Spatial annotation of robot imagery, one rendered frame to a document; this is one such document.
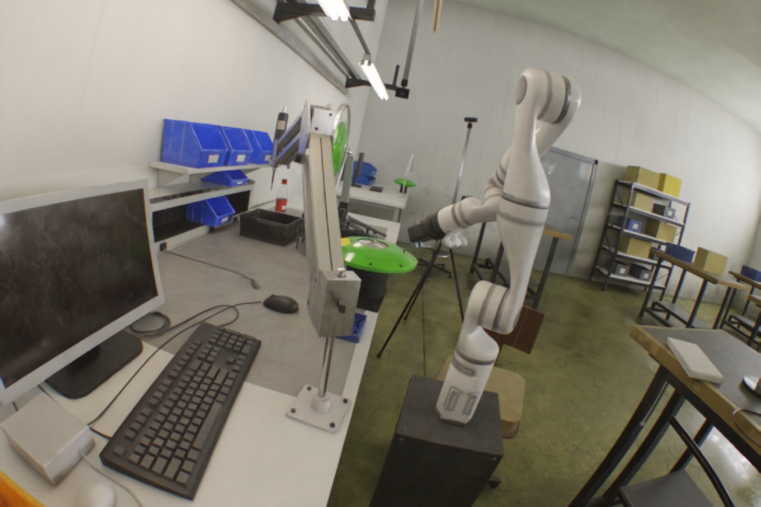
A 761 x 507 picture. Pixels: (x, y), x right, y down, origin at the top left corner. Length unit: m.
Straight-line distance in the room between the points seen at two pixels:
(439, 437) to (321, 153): 0.64
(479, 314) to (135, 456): 0.64
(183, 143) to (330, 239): 0.92
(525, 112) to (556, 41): 6.02
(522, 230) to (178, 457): 0.66
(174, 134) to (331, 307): 1.05
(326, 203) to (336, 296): 0.18
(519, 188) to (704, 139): 7.90
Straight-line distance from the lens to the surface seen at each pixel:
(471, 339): 0.73
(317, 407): 0.67
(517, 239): 0.63
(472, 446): 0.80
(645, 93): 7.36
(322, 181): 0.66
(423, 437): 0.78
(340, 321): 0.56
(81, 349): 0.75
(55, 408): 0.65
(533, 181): 0.61
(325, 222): 0.61
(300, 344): 0.87
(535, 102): 0.60
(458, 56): 6.04
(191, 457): 0.58
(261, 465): 0.59
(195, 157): 1.36
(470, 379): 0.76
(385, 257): 1.07
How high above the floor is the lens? 1.39
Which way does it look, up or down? 11 degrees down
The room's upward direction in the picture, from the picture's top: 11 degrees clockwise
